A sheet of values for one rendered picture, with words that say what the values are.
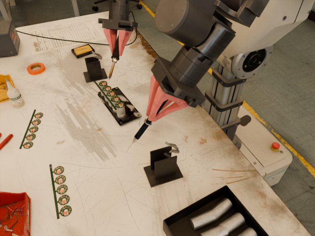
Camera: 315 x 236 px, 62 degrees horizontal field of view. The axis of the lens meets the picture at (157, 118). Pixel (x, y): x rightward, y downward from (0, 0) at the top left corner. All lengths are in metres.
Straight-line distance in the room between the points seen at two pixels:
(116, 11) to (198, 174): 0.49
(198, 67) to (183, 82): 0.03
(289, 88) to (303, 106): 0.21
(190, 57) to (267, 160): 1.02
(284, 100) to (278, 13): 1.43
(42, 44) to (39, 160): 0.59
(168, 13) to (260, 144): 1.14
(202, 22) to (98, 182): 0.44
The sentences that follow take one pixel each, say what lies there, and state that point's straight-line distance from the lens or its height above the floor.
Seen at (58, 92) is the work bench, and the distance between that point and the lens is 0.91.
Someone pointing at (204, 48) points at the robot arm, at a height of 1.09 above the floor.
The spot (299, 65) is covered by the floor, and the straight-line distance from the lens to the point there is 2.63.
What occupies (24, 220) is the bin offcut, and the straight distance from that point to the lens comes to 0.62.
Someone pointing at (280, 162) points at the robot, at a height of 0.25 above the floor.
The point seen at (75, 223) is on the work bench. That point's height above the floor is 0.75.
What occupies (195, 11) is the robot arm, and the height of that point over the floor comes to 1.15.
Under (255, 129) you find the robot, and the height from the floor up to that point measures 0.26.
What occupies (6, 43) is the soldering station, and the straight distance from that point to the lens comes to 1.14.
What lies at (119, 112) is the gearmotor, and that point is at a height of 0.79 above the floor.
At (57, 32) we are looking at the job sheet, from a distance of 1.28.
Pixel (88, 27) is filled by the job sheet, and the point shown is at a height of 0.75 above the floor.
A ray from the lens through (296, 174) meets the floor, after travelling 1.73.
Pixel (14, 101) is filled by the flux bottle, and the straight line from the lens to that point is 0.89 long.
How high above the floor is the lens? 1.30
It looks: 45 degrees down
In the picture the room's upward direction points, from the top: straight up
